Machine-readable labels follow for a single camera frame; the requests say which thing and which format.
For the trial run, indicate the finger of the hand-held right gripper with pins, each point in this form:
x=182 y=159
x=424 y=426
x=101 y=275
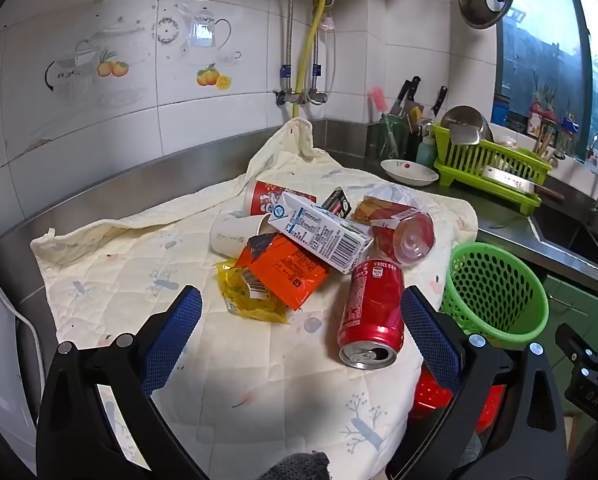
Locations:
x=574 y=342

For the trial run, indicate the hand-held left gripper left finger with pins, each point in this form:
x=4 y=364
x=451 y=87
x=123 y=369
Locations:
x=174 y=340

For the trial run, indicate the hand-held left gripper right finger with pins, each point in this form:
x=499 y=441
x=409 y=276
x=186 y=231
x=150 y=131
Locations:
x=429 y=335

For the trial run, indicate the red soda can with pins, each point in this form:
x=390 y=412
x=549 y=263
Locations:
x=374 y=305

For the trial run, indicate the green plastic basket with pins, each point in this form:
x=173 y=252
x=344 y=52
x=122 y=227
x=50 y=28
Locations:
x=509 y=320

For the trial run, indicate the yellow snack packet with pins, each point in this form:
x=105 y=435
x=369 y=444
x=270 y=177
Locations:
x=239 y=300

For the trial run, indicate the clear plastic cup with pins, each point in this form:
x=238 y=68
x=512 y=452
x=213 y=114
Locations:
x=409 y=240

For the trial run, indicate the white paper cup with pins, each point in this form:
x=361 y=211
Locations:
x=231 y=235

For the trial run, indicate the orange snack packet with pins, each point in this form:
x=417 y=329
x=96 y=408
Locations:
x=289 y=270

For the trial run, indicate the orange plastic wrapper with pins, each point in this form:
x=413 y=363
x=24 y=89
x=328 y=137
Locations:
x=366 y=210

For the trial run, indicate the white milk carton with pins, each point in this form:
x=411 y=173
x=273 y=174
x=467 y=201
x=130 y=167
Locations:
x=319 y=235

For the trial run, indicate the small black box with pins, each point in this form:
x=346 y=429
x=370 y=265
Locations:
x=336 y=205

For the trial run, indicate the red printed paper cup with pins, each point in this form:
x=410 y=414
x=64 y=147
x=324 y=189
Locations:
x=264 y=197

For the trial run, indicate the person's left forearm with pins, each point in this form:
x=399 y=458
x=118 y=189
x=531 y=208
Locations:
x=294 y=467

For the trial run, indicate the red plastic basket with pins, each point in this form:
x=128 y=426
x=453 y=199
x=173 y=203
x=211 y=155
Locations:
x=429 y=395

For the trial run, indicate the cream quilted printed blanket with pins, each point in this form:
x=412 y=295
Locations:
x=129 y=260

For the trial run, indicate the steel sink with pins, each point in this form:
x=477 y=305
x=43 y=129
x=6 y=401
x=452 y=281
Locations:
x=564 y=230

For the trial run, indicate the white floral plate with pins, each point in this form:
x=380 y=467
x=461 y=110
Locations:
x=409 y=172

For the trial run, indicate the steel cleaver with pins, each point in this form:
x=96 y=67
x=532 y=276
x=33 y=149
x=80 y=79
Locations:
x=509 y=177

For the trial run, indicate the teal bottle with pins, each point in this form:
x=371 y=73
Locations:
x=425 y=152

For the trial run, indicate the green dish rack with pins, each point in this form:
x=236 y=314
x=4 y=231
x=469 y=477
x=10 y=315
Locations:
x=479 y=157

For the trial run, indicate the green utensil holder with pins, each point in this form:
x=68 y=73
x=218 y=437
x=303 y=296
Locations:
x=386 y=135

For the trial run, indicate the steel bowl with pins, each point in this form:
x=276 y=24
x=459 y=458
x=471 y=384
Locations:
x=461 y=117

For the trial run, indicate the blue box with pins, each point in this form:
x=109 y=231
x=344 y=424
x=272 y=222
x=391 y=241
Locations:
x=501 y=109

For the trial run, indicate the metal pipe valves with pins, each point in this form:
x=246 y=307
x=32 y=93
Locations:
x=299 y=96

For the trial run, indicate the pink tag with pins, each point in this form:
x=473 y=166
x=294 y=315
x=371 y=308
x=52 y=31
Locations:
x=328 y=22

